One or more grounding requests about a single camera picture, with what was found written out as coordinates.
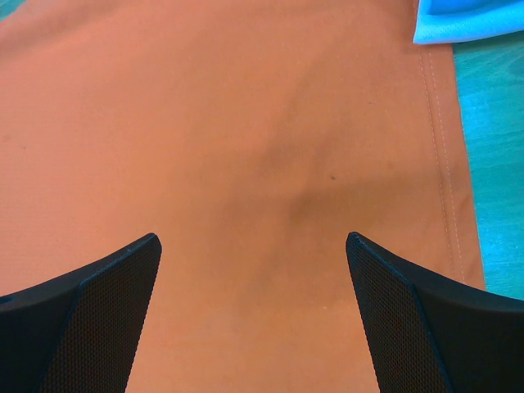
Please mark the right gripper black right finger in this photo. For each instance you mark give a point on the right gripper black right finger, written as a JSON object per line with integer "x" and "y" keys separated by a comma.
{"x": 429, "y": 333}

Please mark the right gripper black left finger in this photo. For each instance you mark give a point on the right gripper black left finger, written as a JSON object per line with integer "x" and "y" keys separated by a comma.
{"x": 79, "y": 332}

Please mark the orange t shirt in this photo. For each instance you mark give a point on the orange t shirt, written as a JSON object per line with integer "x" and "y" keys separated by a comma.
{"x": 251, "y": 137}

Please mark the teal folded t shirt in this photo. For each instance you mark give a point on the teal folded t shirt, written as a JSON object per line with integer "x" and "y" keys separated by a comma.
{"x": 459, "y": 21}

